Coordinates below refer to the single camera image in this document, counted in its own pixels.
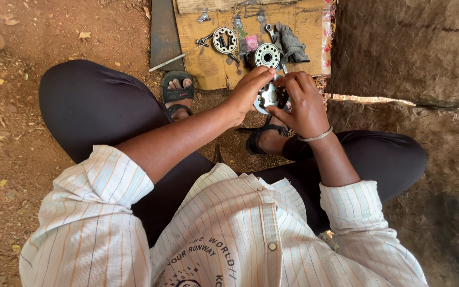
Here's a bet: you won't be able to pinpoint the person's left hand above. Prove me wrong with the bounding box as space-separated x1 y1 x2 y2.
229 66 277 128

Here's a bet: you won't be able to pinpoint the person's right hand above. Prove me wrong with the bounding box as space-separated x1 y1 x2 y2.
265 71 332 139

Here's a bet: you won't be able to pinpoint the silver toothed clutch plate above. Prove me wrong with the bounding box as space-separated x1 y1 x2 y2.
253 74 292 116

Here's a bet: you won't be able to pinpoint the round silver clutch hub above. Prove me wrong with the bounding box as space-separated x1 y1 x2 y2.
253 43 281 70

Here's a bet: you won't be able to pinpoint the grey rag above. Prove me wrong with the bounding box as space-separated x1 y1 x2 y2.
272 22 311 65

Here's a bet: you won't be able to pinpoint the silver spanner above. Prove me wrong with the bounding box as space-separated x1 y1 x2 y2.
264 23 288 75

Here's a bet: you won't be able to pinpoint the green sachet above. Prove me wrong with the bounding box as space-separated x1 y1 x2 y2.
235 18 249 41

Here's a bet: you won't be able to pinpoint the round perforated metal plate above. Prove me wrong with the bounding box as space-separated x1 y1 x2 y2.
212 26 239 55

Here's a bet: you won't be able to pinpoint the brown cardboard sheet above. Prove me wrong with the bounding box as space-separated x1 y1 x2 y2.
172 0 332 91

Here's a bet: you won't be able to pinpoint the black right sandal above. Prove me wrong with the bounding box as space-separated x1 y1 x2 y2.
236 115 291 155

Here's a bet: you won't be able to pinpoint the black sandal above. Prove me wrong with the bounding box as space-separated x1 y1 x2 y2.
236 115 291 155
161 70 196 119

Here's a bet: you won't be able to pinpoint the dark metal bolts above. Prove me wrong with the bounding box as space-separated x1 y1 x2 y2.
195 33 214 48

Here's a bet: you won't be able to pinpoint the red printed plastic strip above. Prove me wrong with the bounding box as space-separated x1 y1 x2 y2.
320 0 337 77

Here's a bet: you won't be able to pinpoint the silver metal bangle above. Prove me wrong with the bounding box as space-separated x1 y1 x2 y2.
297 125 334 143

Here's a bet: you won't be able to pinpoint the black left sandal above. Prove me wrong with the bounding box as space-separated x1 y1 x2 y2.
161 70 196 119

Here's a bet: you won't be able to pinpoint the thin metal rod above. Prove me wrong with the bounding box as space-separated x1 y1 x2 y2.
148 41 211 73

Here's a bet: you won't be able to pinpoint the dark metal sheet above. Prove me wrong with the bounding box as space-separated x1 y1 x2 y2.
150 0 186 73

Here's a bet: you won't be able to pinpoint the white striped shirt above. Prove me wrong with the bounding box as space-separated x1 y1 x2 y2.
19 144 429 287

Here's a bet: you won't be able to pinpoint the dark trousers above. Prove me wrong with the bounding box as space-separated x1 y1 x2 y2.
39 59 428 248

